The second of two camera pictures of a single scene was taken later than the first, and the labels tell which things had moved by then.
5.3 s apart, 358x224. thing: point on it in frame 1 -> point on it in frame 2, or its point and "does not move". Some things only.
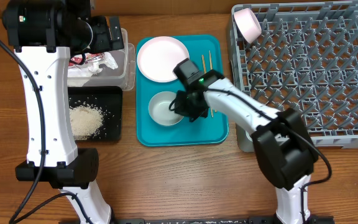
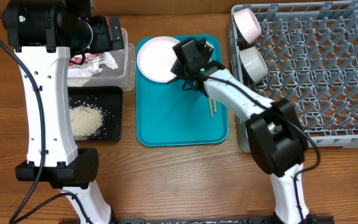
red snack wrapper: [77, 59] does not move
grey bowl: [159, 110] -> [253, 63]
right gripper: [201, 112] -> [176, 72]
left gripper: [105, 44] does not move
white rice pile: [85, 120] does not move
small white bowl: [247, 25] does not move
